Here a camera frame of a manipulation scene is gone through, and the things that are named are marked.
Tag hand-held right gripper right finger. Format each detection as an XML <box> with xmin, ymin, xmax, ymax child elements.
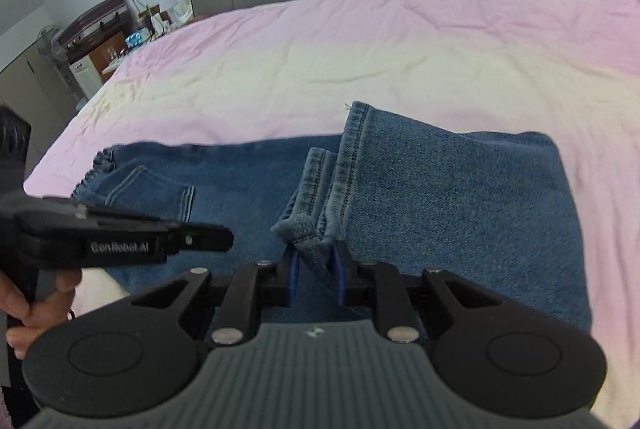
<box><xmin>332</xmin><ymin>241</ymin><xmax>501</xmax><ymax>344</ymax></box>

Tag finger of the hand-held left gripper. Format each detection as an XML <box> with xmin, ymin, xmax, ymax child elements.
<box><xmin>167</xmin><ymin>223</ymin><xmax>235</xmax><ymax>257</ymax></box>

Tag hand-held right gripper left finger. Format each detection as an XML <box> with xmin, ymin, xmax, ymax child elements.
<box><xmin>131</xmin><ymin>251</ymin><xmax>301</xmax><ymax>346</ymax></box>

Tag blue denim pants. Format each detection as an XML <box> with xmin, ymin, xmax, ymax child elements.
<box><xmin>72</xmin><ymin>100</ymin><xmax>593</xmax><ymax>345</ymax></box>

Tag person's left hand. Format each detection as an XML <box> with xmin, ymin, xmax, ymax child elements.
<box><xmin>0</xmin><ymin>266</ymin><xmax>83</xmax><ymax>360</ymax></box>

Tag beige wardrobe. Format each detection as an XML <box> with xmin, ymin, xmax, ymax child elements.
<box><xmin>0</xmin><ymin>43</ymin><xmax>77</xmax><ymax>162</ymax></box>

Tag standing electric fan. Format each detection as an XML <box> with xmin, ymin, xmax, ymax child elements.
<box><xmin>36</xmin><ymin>25</ymin><xmax>68</xmax><ymax>66</ymax></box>

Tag wooden nightstand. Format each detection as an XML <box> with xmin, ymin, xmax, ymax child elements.
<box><xmin>67</xmin><ymin>26</ymin><xmax>166</xmax><ymax>77</ymax></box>

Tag dark brown suitcase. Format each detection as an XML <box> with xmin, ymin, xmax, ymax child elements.
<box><xmin>60</xmin><ymin>0</ymin><xmax>132</xmax><ymax>56</ymax></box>

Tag pink floral bedsheet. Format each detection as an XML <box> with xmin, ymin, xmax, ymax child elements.
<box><xmin>22</xmin><ymin>0</ymin><xmax>640</xmax><ymax>427</ymax></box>

